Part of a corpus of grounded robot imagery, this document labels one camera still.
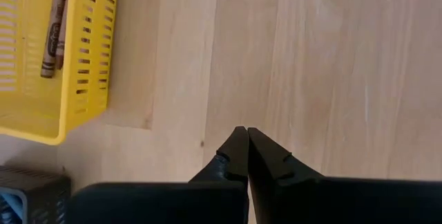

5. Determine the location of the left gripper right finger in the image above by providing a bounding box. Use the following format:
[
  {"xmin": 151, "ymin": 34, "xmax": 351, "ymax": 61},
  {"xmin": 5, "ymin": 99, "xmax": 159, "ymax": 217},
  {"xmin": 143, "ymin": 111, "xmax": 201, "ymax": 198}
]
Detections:
[{"xmin": 247, "ymin": 127, "xmax": 442, "ymax": 224}]

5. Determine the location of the black plastic basket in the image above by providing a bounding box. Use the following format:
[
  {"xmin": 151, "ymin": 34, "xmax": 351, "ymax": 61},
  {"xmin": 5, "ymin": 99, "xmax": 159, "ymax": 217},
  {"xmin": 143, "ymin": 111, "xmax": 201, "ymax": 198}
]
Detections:
[{"xmin": 0, "ymin": 165, "xmax": 72, "ymax": 224}]

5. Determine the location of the blue crayon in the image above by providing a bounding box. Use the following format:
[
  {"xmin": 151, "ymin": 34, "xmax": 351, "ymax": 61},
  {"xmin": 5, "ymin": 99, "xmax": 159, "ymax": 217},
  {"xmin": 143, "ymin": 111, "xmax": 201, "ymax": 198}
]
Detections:
[{"xmin": 0, "ymin": 192, "xmax": 23, "ymax": 224}]

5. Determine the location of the yellow plastic basket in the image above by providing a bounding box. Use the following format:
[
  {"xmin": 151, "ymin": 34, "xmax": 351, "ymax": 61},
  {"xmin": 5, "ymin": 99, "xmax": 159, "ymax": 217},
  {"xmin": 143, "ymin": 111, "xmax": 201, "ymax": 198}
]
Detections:
[{"xmin": 0, "ymin": 0, "xmax": 121, "ymax": 146}]

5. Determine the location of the brown crayon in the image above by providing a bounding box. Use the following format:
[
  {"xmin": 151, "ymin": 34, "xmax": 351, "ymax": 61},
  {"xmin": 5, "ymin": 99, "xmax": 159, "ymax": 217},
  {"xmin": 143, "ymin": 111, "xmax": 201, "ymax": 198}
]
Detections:
[
  {"xmin": 55, "ymin": 0, "xmax": 70, "ymax": 71},
  {"xmin": 40, "ymin": 0, "xmax": 68, "ymax": 79}
]

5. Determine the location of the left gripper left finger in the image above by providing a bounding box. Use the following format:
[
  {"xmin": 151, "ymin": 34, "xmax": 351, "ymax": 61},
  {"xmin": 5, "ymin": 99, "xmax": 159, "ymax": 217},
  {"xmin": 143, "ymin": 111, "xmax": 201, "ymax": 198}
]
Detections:
[{"xmin": 67, "ymin": 126, "xmax": 250, "ymax": 224}]

